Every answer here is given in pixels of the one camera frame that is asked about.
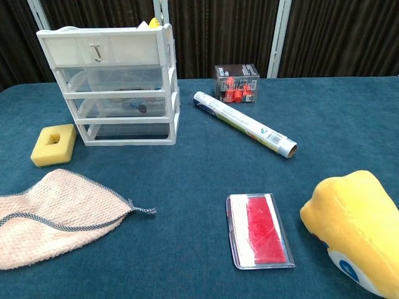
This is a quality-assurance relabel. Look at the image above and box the yellow plush toy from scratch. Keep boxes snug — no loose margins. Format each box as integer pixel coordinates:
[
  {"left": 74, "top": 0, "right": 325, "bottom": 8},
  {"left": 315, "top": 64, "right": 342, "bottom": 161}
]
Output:
[{"left": 299, "top": 169, "right": 399, "bottom": 299}]

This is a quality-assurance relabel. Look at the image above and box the metal adhesive hook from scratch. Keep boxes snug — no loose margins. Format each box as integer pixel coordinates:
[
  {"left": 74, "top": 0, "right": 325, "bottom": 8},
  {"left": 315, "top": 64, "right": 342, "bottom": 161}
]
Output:
[{"left": 88, "top": 39, "right": 103, "bottom": 63}]

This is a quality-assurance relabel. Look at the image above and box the pink cloth with blue trim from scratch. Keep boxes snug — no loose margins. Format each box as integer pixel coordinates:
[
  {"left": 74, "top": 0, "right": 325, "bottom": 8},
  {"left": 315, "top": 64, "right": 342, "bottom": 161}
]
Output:
[{"left": 0, "top": 168, "right": 157, "bottom": 271}]

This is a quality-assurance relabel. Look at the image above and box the white metal post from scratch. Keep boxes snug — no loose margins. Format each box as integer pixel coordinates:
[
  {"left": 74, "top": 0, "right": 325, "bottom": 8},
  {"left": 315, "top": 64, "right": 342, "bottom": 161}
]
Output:
[
  {"left": 27, "top": 0, "right": 51, "bottom": 31},
  {"left": 266, "top": 0, "right": 293, "bottom": 79},
  {"left": 152, "top": 0, "right": 170, "bottom": 27}
]

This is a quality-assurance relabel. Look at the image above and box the white plastic drawer organizer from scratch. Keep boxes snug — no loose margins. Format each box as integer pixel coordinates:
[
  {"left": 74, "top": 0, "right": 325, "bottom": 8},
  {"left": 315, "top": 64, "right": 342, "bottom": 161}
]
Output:
[{"left": 36, "top": 22, "right": 181, "bottom": 148}]

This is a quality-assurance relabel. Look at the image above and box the clear sleeve with red sheet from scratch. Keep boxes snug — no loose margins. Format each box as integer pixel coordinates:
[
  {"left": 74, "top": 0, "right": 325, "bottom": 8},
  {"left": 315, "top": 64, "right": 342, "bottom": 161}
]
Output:
[{"left": 225, "top": 192, "right": 296, "bottom": 270}]

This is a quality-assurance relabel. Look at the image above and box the dark brown curtain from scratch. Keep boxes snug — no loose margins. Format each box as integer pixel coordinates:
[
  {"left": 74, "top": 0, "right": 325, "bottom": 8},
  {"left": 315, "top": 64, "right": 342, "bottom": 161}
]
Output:
[{"left": 0, "top": 0, "right": 399, "bottom": 93}]

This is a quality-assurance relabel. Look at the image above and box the cling film roll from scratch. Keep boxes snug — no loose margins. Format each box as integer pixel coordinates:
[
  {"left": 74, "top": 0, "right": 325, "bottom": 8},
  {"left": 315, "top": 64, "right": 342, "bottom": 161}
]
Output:
[{"left": 192, "top": 90, "right": 298, "bottom": 159}]

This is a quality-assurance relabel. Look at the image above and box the yellow sponge with hole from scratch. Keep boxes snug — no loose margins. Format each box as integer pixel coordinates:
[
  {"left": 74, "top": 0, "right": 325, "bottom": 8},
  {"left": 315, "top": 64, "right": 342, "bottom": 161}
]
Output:
[{"left": 30, "top": 123, "right": 77, "bottom": 169}]

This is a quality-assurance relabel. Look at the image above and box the clear box of orange earplugs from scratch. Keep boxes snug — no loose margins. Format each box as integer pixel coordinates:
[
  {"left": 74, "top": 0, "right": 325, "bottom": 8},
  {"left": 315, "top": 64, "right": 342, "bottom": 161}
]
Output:
[{"left": 214, "top": 63, "right": 261, "bottom": 105}]

